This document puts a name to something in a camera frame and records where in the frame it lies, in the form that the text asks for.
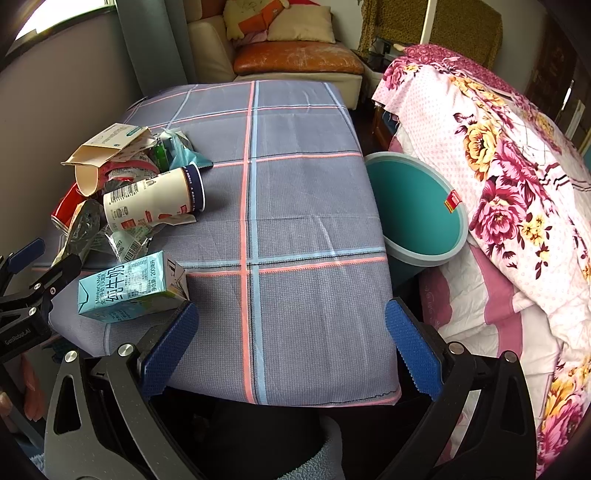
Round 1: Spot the red cola can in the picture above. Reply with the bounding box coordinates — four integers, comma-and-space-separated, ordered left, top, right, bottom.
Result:
50, 182, 86, 232

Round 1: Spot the teal milk carton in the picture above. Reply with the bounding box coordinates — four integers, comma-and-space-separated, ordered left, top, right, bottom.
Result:
77, 251, 189, 323

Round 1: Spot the beige cardboard box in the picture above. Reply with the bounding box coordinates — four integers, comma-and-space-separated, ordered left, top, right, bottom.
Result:
62, 123, 155, 168

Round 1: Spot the white blue paper cup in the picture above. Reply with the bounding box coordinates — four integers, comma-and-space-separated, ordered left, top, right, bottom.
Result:
103, 163, 205, 231

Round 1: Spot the light blue snack bag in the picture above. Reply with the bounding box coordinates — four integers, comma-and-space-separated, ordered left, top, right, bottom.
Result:
159, 129, 213, 170

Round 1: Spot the silver foil wrapper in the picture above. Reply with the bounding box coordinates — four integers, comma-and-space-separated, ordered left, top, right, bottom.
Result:
51, 198, 102, 266

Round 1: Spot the clear green plastic wrapper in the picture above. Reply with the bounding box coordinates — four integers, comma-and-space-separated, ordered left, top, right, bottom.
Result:
90, 225, 160, 263

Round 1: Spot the pink paper cup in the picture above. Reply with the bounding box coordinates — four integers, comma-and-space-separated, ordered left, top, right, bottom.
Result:
74, 160, 159, 197

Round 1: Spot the teal plastic trash bin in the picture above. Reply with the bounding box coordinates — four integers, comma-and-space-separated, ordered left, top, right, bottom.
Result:
365, 151, 468, 288

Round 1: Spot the person's left hand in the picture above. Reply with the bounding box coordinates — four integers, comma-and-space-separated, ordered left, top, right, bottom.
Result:
0, 355, 46, 433

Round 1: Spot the pink floral quilt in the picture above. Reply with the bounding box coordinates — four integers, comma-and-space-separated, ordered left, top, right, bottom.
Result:
373, 44, 590, 474

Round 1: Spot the red sticker on bin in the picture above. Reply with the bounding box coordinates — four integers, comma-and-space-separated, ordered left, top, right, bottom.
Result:
444, 189, 462, 213

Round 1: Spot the grey plaid bed sheet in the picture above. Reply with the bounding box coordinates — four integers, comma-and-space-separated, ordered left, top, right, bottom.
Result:
48, 79, 402, 409

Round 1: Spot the grey window curtain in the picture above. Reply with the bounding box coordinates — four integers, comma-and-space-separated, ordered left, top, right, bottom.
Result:
115, 0, 197, 97

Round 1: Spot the beige leather sofa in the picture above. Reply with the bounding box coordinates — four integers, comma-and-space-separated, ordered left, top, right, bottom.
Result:
183, 1, 363, 110

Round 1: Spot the orange leather seat cushion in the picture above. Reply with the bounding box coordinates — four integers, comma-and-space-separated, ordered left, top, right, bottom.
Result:
233, 41, 363, 75

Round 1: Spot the cartoon print pillow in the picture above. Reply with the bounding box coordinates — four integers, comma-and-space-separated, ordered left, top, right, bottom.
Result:
222, 0, 318, 41

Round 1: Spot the black electronic device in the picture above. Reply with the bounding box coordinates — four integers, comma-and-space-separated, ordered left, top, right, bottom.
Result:
367, 37, 406, 73

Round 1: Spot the beige throw pillow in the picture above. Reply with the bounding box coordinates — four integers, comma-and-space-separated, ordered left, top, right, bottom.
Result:
267, 4, 335, 44

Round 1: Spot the leopard print cloth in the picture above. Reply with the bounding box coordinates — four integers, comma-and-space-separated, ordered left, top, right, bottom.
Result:
356, 0, 503, 70

